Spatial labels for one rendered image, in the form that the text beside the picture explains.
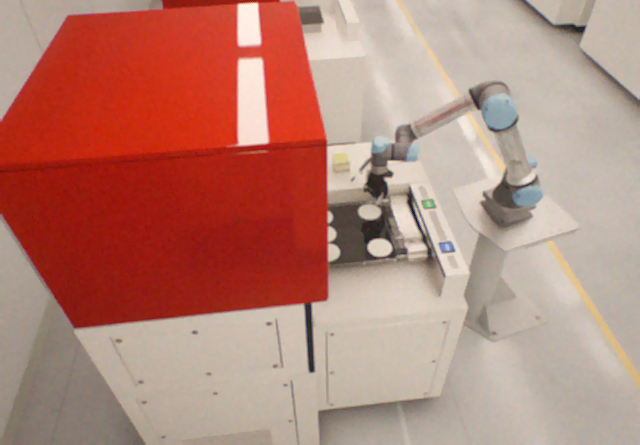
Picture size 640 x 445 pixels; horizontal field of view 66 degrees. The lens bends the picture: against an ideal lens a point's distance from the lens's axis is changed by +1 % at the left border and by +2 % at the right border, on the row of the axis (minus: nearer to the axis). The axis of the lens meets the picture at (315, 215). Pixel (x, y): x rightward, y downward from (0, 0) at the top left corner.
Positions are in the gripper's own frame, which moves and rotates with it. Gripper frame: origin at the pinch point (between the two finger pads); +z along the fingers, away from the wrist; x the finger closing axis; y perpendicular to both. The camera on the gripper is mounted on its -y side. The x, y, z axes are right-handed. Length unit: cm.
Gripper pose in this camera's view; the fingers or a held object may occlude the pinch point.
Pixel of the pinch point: (378, 201)
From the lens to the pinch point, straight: 228.2
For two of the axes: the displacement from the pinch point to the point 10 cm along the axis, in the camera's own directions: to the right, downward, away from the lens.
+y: -6.3, 5.5, -5.5
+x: 7.7, 4.2, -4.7
